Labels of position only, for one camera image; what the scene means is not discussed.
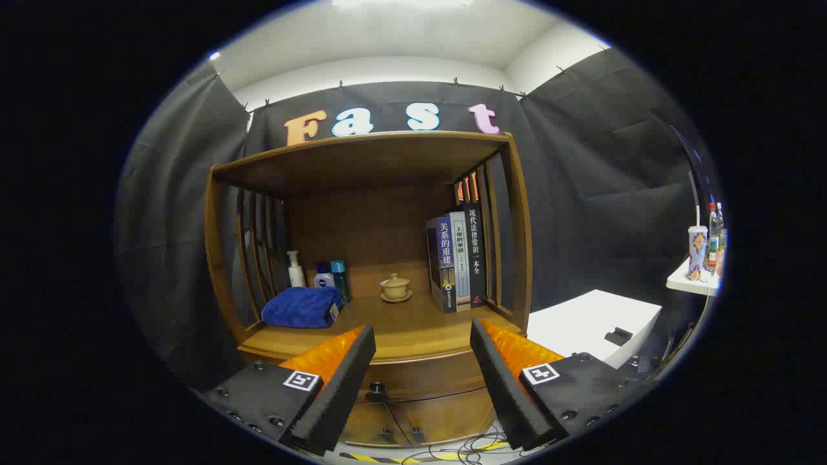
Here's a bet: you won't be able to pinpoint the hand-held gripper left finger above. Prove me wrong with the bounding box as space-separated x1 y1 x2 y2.
202 324 377 457

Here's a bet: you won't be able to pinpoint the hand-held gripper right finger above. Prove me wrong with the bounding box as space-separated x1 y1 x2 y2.
469 318 656 451

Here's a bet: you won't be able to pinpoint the wooden drawer with black knob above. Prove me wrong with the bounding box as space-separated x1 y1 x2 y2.
352 349 488 404

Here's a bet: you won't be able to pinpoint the wooden countertop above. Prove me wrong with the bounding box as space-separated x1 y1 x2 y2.
238 291 524 362

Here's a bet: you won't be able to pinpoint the white storage cabinet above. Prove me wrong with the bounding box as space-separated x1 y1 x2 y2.
527 289 664 370

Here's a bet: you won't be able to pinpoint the wooden cabinet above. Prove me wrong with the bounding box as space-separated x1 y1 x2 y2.
204 131 534 448

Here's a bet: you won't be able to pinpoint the yellow black floor tape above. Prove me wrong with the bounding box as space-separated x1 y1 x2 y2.
339 441 511 464

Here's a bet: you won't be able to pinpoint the blue folded towel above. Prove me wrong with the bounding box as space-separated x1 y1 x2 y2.
261 286 345 329

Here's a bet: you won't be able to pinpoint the teal bottle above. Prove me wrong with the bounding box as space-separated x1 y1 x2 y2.
330 260 351 303

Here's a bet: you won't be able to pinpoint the beige lidded teacup with saucer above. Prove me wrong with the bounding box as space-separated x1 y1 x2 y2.
379 273 413 304

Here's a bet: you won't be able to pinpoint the white pump bottle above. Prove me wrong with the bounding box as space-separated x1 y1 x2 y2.
286 251 307 289

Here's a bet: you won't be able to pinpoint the black spine book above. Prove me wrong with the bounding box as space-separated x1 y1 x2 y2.
464 204 487 309

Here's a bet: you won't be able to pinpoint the light spine book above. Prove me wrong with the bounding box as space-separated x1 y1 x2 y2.
450 212 471 312

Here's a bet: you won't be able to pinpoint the blue spine book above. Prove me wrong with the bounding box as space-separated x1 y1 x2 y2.
425 216 457 314

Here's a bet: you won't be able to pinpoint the white side table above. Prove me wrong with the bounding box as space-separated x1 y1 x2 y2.
666 258 721 298

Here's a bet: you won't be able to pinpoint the black backdrop cloth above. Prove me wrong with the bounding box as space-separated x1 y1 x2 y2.
115 48 718 388

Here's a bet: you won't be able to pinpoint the printed paper cup with straw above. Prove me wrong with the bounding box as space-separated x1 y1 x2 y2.
687 207 709 282

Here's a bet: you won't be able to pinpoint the black floor cables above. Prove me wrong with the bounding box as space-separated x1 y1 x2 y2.
413 423 511 464

